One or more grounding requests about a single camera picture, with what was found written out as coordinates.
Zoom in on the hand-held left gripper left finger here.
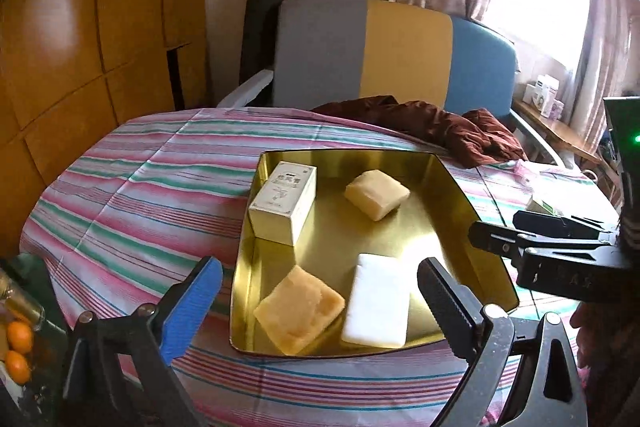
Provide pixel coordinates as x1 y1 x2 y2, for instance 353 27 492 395
60 256 224 427

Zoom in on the small green white box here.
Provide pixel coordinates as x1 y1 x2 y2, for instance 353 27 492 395
531 196 563 215

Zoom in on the white cardboard box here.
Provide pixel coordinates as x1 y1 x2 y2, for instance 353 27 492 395
248 161 318 246

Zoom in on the striped tablecloth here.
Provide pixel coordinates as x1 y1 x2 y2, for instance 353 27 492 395
20 107 623 427

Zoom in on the black rolled mat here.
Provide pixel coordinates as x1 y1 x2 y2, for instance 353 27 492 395
239 0 286 94

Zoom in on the white carton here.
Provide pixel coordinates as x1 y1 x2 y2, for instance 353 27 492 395
522 75 561 115

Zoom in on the person's red clothing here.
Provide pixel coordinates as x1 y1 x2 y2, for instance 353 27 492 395
582 301 640 427

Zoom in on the orange fruit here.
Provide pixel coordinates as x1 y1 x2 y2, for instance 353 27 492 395
6 321 35 355
5 351 32 385

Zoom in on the pink hair roller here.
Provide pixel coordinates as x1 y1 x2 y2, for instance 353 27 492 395
515 161 541 185

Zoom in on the person's right hand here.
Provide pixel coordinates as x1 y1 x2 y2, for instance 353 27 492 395
571 302 596 370

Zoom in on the wooden side table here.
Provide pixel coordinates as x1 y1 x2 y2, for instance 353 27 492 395
512 99 603 168

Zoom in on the small yellow soap block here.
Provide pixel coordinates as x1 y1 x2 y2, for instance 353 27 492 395
344 170 411 222

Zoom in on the brown cloth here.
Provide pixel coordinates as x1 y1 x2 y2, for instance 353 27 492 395
310 95 528 168

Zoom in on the gold metal tray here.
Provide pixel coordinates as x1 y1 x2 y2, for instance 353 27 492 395
229 150 521 360

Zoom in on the grey yellow blue armchair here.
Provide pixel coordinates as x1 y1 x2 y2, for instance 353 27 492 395
215 0 566 168

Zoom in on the large yellow soap block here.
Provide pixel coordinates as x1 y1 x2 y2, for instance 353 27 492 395
253 265 346 356

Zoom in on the glass bottle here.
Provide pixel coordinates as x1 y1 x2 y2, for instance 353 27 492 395
0 267 46 333

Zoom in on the white soap block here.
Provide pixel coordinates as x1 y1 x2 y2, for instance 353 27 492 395
341 253 411 349

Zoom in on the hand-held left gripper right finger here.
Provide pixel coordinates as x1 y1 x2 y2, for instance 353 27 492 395
416 257 590 427

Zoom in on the wooden wardrobe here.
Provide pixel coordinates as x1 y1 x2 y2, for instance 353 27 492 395
0 0 211 258

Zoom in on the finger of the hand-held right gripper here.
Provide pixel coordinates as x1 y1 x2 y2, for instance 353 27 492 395
468 220 622 261
512 210 620 236

